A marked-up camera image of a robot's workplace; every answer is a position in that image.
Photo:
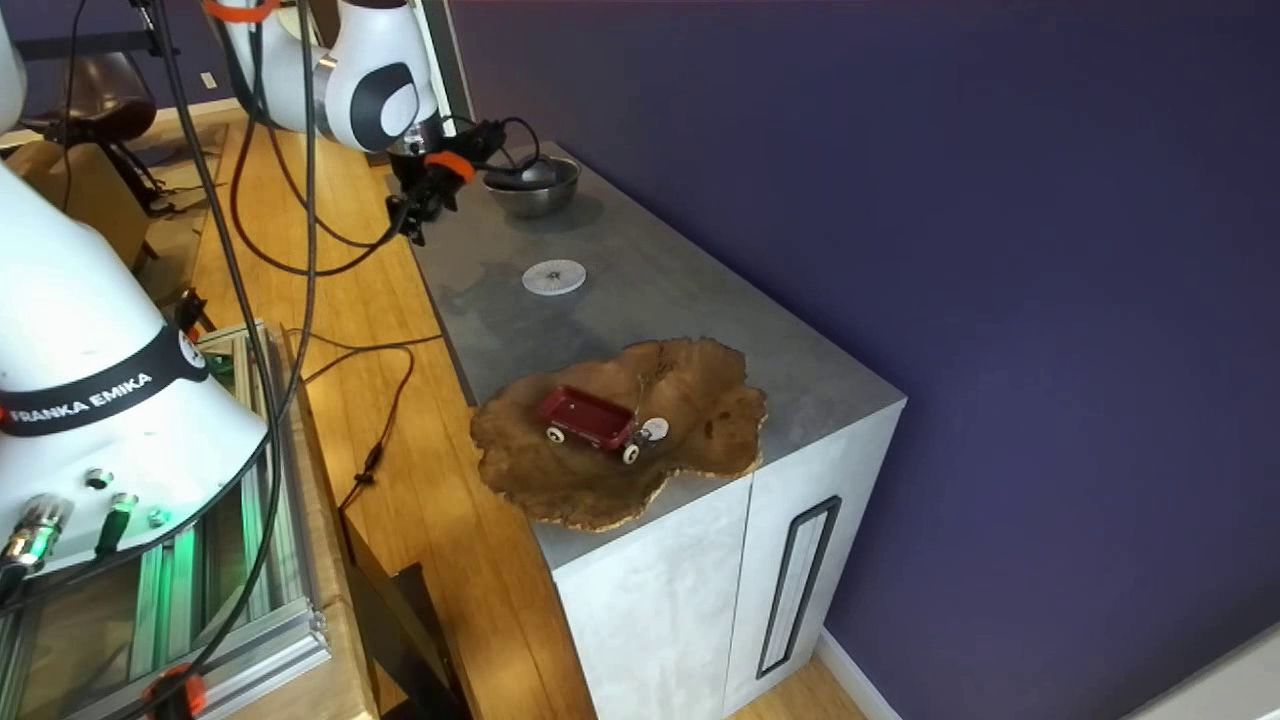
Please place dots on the white round disc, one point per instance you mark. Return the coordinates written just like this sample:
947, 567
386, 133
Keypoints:
552, 277

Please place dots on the grey concrete look cabinet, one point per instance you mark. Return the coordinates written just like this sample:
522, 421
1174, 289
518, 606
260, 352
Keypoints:
695, 627

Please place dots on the brown crumpled cloth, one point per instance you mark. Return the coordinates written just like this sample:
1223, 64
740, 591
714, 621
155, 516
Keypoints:
695, 401

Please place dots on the dark brown chair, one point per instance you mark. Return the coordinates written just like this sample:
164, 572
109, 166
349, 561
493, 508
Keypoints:
102, 116

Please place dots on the steel metal bowl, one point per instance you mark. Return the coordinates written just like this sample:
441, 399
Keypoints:
542, 196

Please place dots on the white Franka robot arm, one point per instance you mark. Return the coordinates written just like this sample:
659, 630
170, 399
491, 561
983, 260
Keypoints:
83, 344

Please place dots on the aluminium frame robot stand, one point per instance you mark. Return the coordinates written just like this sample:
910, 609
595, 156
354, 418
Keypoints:
161, 627

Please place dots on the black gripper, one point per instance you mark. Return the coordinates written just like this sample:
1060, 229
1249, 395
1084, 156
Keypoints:
419, 183

